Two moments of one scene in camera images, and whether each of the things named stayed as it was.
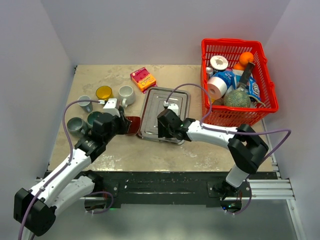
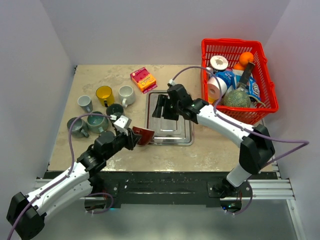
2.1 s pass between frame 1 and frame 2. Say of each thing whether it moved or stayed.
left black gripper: moved
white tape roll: stayed
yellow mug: stayed
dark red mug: moved
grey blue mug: stayed
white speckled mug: stayed
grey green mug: stayed
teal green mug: stayed
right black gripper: moved
